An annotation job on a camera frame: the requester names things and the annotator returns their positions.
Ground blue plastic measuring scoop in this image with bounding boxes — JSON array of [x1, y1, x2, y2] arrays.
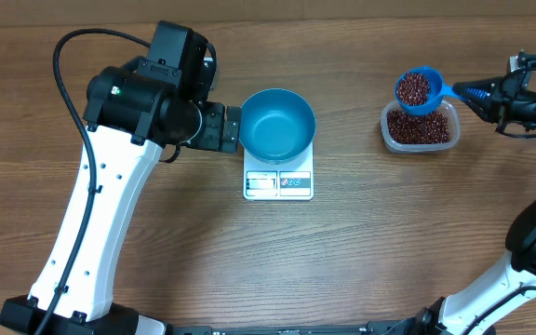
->
[[395, 66, 464, 116]]

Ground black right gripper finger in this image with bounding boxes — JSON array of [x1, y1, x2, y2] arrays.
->
[[452, 78, 494, 93], [462, 97, 499, 124]]

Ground clear plastic food container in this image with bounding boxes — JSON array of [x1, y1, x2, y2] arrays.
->
[[381, 100, 460, 154]]

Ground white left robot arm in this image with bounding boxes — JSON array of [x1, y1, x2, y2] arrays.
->
[[0, 21, 241, 334]]

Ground red adzuki beans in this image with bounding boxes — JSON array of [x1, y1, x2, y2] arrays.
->
[[386, 110, 449, 144]]

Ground teal blue bowl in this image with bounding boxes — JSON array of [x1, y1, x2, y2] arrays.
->
[[239, 88, 317, 164]]

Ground white digital kitchen scale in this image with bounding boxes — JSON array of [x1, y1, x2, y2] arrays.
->
[[243, 144, 315, 201]]

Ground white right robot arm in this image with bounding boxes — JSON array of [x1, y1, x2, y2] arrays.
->
[[385, 70, 536, 334]]

